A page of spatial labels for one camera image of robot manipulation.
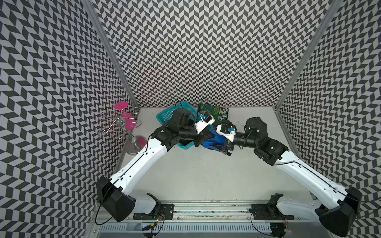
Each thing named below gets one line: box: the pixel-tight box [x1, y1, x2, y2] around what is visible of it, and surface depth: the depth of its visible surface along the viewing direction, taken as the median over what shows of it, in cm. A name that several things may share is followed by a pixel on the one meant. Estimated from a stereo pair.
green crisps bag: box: [197, 104, 229, 124], surface depth 114 cm
